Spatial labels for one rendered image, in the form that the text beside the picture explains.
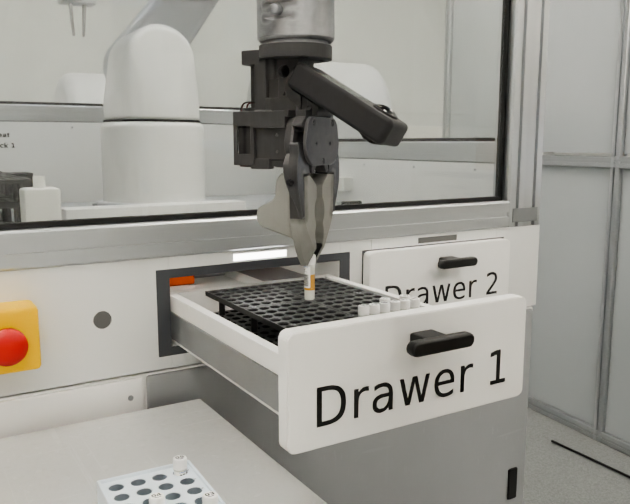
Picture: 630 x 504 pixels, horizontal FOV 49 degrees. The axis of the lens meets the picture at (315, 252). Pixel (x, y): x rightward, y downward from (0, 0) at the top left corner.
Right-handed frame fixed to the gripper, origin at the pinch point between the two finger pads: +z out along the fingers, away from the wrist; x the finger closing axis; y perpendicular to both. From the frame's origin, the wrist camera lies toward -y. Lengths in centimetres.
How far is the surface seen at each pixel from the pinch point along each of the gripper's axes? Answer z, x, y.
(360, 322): 5.2, 5.1, -7.1
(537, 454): 98, -181, 3
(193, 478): 18.5, 14.8, 4.6
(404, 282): 10.2, -37.7, 3.6
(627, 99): -25, -203, -18
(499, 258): 8, -55, -7
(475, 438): 40, -54, -4
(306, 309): 8.0, -7.2, 4.7
